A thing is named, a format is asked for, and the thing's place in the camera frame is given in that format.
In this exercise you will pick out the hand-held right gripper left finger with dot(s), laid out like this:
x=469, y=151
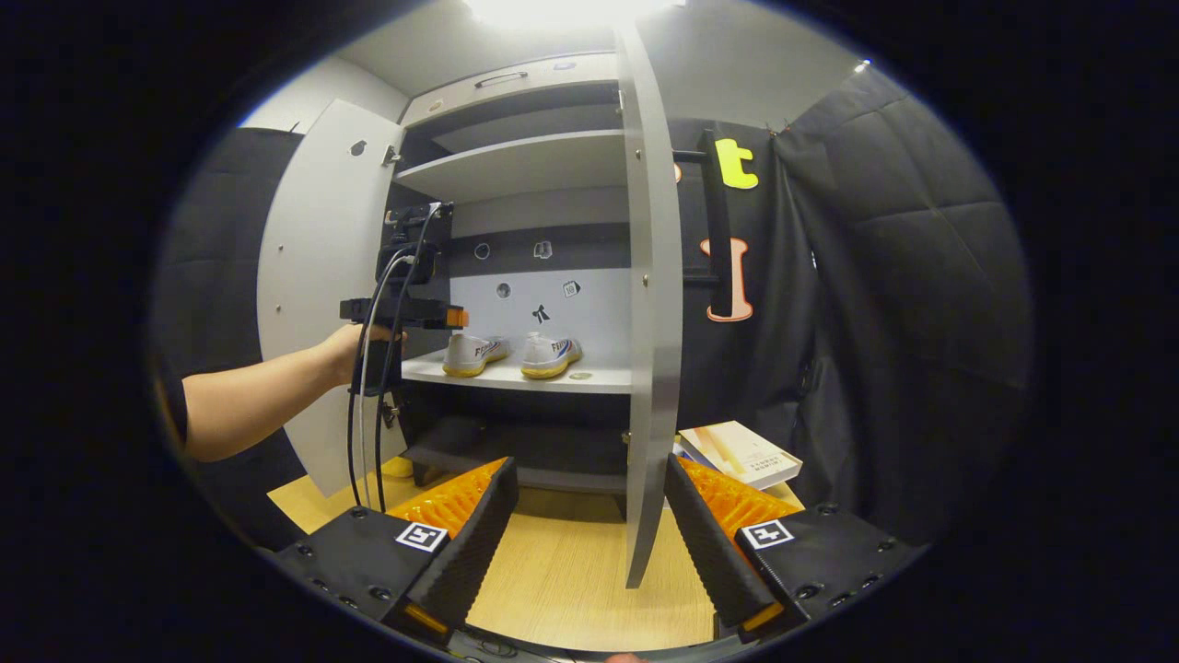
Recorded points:
x=474, y=552

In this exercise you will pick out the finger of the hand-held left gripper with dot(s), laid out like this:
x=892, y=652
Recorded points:
x=428, y=315

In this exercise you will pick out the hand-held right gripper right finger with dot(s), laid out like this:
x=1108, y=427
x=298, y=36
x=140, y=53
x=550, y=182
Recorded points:
x=714, y=562

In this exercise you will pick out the white shoe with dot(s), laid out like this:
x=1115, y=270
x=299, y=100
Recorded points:
x=472, y=356
x=550, y=356

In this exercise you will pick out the white shoe cabinet door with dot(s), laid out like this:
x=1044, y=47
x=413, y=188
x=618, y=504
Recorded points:
x=313, y=258
x=654, y=322

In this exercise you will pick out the white shoe cabinet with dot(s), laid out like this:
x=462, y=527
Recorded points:
x=516, y=166

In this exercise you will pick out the beige cover book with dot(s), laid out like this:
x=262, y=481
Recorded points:
x=746, y=456

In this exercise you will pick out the yellow plush toy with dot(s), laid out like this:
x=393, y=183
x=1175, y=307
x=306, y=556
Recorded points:
x=398, y=468

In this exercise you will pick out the large ceiling light panel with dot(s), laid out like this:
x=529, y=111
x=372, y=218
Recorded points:
x=571, y=11

